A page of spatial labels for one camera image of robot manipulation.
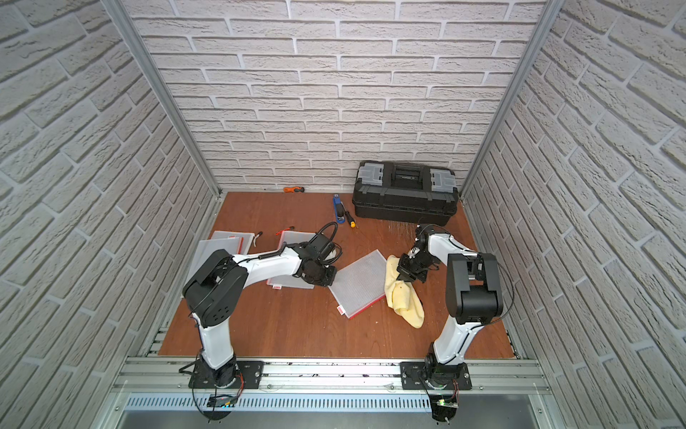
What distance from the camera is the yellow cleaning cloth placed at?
33.2 inches

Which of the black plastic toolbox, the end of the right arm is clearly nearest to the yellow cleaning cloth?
the end of the right arm

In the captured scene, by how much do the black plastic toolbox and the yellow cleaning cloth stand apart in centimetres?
25

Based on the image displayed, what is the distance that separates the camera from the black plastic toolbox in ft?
3.25
